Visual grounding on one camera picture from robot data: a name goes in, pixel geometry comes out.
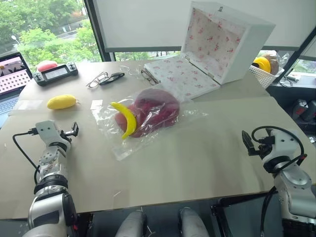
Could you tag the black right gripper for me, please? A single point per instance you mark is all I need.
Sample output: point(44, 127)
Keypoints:
point(263, 146)

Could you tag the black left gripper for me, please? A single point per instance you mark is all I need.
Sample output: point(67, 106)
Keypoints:
point(64, 135)

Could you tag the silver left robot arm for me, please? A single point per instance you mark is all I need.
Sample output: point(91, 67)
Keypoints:
point(50, 172)

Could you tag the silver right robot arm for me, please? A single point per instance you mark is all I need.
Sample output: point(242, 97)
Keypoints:
point(293, 187)

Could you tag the yellow plush lemon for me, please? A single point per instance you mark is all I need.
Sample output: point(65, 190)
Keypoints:
point(61, 102)

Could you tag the clear plastic bag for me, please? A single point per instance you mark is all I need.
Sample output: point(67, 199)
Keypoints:
point(118, 145)

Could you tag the black handheld controller with screen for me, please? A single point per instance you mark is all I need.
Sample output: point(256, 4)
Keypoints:
point(55, 74)

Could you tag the black power tool battery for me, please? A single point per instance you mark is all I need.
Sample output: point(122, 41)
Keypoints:
point(304, 109)

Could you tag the pink plush toy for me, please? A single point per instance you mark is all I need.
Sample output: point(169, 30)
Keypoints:
point(46, 65)

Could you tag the white plastic basket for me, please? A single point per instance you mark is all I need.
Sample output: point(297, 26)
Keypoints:
point(265, 74)

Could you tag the grey laptop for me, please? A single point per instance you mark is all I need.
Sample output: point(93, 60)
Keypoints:
point(11, 81)

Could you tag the grey rounded robot leg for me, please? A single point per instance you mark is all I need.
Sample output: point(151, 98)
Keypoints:
point(192, 223)
point(130, 224)

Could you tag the white box with floral lining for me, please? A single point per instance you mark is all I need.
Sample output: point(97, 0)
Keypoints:
point(212, 49)

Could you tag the white roller blind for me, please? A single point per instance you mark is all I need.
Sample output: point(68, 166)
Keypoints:
point(197, 22)

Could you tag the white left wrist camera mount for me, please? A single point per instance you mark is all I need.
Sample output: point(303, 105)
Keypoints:
point(46, 130)

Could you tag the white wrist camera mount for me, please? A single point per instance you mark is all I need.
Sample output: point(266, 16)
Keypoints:
point(283, 143)
point(46, 130)

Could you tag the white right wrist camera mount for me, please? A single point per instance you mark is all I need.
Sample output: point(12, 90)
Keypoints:
point(283, 143)

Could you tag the black frame sunglasses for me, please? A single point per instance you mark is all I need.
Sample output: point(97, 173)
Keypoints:
point(112, 78)

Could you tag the clear frame glasses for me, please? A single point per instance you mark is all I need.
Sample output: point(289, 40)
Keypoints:
point(128, 69)

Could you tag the brown frame glasses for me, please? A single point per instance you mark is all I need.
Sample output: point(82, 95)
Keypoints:
point(149, 77)

